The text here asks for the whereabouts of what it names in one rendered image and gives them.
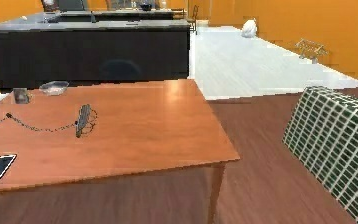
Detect green white checked sofa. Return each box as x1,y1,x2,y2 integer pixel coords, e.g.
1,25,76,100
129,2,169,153
282,85,358,224

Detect white bag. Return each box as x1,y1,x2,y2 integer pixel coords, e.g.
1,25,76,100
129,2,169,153
241,18,259,39

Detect thin black chain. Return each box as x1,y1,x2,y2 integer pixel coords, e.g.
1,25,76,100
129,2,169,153
0,112,78,133

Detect grey glass cup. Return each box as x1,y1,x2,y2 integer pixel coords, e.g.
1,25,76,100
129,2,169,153
12,87,31,105

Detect tan wooden rack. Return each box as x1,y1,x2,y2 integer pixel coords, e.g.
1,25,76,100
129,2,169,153
294,38,330,64

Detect brown wooden table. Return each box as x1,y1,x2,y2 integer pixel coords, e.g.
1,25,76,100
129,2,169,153
0,78,241,224

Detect black kitchen counter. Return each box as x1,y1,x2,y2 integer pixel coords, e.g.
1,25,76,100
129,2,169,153
0,9,191,90

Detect thin black wire rings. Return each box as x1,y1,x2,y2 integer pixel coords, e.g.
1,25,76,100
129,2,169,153
82,108,99,137

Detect grey glass bowl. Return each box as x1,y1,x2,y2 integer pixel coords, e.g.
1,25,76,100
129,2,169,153
38,80,70,97

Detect white framed black smartphone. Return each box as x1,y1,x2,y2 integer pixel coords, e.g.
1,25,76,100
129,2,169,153
0,153,18,182

